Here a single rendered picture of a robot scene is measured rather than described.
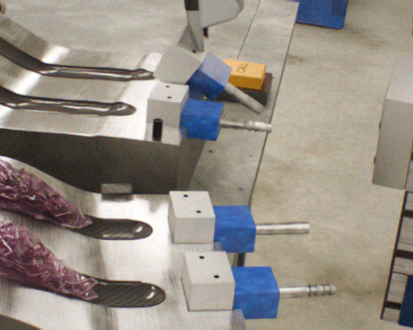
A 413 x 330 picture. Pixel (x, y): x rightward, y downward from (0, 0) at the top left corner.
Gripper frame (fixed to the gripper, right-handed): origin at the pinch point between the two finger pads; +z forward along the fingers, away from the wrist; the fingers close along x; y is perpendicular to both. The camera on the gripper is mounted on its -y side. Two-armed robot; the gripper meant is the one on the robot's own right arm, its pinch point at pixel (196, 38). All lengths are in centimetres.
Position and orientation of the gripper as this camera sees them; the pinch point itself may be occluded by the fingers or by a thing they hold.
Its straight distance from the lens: 113.7
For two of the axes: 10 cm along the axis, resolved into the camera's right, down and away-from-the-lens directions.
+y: 9.9, 0.0, -1.6
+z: 0.5, 9.6, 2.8
